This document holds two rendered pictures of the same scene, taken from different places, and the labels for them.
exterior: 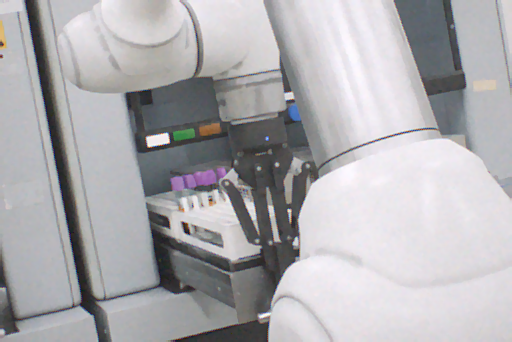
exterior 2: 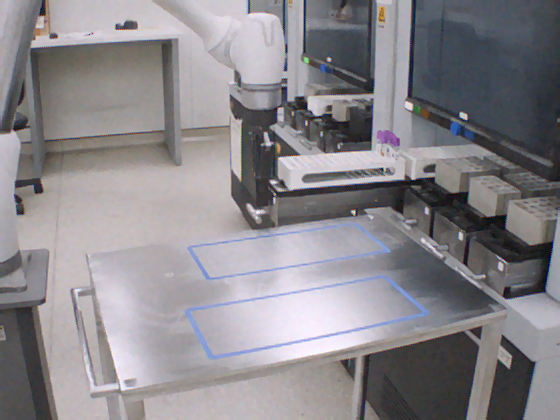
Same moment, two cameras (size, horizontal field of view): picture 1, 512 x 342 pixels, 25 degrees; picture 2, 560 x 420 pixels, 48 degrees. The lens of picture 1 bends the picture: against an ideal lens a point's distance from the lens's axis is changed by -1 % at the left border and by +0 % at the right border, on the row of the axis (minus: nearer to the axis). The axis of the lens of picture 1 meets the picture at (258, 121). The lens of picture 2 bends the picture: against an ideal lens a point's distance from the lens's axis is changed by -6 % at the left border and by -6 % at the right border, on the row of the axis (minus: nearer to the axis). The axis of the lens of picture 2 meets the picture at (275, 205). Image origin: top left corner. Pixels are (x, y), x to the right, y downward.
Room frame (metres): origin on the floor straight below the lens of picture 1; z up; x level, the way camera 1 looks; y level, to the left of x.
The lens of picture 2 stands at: (1.60, -1.49, 1.32)
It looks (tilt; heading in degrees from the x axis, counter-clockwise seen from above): 20 degrees down; 92
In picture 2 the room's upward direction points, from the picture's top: straight up
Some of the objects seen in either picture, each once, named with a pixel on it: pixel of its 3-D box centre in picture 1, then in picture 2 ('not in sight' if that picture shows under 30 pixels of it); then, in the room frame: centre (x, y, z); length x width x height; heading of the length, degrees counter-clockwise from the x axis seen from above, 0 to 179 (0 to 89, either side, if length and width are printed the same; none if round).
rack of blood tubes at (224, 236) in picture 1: (233, 231); (342, 171); (1.71, 0.07, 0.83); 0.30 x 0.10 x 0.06; 18
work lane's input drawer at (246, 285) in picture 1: (215, 256); (391, 187); (1.84, 0.11, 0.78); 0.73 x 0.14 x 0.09; 18
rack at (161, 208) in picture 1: (181, 215); (454, 162); (2.01, 0.16, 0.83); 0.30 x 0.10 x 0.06; 18
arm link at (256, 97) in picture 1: (250, 98); (261, 95); (1.52, 0.00, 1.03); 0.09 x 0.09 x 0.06
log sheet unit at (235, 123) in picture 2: not in sight; (233, 144); (1.29, 1.77, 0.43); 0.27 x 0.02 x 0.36; 108
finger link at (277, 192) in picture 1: (279, 201); (262, 156); (1.52, -0.01, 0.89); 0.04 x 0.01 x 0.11; 18
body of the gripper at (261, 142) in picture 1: (260, 152); (261, 126); (1.52, 0.00, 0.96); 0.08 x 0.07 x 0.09; 108
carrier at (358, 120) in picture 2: not in sight; (359, 122); (1.79, 0.51, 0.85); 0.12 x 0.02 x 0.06; 108
